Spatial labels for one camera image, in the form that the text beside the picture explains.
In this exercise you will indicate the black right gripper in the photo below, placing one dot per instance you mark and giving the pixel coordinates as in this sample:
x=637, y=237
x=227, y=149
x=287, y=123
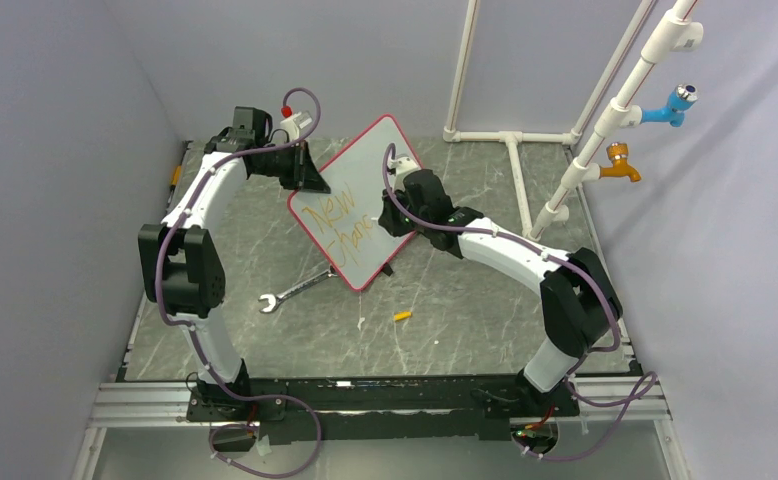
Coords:
x=388, y=219

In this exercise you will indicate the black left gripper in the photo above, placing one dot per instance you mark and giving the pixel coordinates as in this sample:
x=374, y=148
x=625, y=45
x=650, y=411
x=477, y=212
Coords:
x=304, y=176

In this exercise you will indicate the pink framed whiteboard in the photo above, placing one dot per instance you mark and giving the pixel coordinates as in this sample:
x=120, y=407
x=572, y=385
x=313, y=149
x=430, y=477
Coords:
x=343, y=224

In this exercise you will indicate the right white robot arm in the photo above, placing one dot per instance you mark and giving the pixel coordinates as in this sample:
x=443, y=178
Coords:
x=579, y=303

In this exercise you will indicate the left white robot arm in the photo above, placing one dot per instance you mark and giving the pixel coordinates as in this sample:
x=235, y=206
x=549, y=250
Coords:
x=181, y=268

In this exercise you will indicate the silver wrench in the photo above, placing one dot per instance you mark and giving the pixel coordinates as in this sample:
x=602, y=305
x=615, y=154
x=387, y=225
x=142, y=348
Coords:
x=271, y=302

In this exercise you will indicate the orange tap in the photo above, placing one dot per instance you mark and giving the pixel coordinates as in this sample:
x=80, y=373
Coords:
x=618, y=154

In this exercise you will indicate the blue tap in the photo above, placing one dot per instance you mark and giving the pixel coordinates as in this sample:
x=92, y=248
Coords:
x=681, y=99

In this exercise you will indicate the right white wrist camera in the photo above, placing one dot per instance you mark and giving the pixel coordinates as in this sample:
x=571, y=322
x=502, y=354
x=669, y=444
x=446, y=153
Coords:
x=401, y=166

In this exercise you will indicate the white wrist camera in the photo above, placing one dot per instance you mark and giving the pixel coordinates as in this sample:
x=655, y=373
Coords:
x=293, y=124
x=401, y=166

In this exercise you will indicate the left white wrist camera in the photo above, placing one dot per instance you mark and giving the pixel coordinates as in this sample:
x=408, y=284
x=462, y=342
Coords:
x=293, y=124

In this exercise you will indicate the orange black tool at wall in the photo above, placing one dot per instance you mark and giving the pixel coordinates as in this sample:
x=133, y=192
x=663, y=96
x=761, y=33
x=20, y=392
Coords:
x=175, y=178

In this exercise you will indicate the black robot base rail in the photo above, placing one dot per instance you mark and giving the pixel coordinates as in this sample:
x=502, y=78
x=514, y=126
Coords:
x=487, y=407

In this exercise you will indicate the aluminium frame rail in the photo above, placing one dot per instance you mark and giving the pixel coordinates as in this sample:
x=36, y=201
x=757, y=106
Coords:
x=128, y=405

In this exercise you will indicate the white pvc pipe frame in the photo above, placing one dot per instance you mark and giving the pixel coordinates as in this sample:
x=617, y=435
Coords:
x=541, y=71

